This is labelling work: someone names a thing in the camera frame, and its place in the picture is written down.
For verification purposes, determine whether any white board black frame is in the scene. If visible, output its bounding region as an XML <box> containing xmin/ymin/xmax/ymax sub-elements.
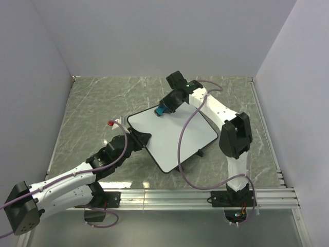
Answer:
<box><xmin>127</xmin><ymin>103</ymin><xmax>218</xmax><ymax>173</ymax></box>

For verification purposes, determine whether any aluminium rail front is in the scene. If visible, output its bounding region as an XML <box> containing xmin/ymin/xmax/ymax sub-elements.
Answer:
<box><xmin>16</xmin><ymin>187</ymin><xmax>300</xmax><ymax>247</ymax></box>

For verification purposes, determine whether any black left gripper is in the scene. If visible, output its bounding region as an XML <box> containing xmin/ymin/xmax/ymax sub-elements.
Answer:
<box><xmin>116</xmin><ymin>127</ymin><xmax>151</xmax><ymax>167</ymax></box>

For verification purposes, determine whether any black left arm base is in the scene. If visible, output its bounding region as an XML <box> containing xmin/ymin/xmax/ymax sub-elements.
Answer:
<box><xmin>84</xmin><ymin>191</ymin><xmax>121</xmax><ymax>223</ymax></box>

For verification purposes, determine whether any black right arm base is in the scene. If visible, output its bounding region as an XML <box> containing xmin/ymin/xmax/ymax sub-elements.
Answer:
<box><xmin>207</xmin><ymin>189</ymin><xmax>257</xmax><ymax>207</ymax></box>

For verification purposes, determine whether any black whiteboard foot right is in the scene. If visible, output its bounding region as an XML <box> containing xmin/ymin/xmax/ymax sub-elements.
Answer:
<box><xmin>196</xmin><ymin>149</ymin><xmax>204</xmax><ymax>157</ymax></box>

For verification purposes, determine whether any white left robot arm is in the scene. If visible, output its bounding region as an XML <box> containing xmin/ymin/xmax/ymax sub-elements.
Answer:
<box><xmin>1</xmin><ymin>128</ymin><xmax>152</xmax><ymax>236</ymax></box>

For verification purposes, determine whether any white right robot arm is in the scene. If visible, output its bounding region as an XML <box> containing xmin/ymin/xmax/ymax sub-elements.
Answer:
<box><xmin>154</xmin><ymin>71</ymin><xmax>253</xmax><ymax>206</ymax></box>

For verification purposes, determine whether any aluminium rail right side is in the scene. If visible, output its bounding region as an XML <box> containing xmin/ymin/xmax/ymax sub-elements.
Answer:
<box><xmin>248</xmin><ymin>77</ymin><xmax>287</xmax><ymax>188</ymax></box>

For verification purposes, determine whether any blue bone-shaped eraser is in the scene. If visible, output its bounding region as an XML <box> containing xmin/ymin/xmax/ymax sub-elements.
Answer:
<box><xmin>154</xmin><ymin>105</ymin><xmax>167</xmax><ymax>116</ymax></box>

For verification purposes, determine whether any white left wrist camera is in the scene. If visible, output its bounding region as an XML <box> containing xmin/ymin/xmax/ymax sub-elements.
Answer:
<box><xmin>107</xmin><ymin>116</ymin><xmax>126</xmax><ymax>130</ymax></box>

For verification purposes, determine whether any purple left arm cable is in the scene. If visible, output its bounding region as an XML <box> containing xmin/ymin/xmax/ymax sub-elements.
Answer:
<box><xmin>0</xmin><ymin>120</ymin><xmax>129</xmax><ymax>239</ymax></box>

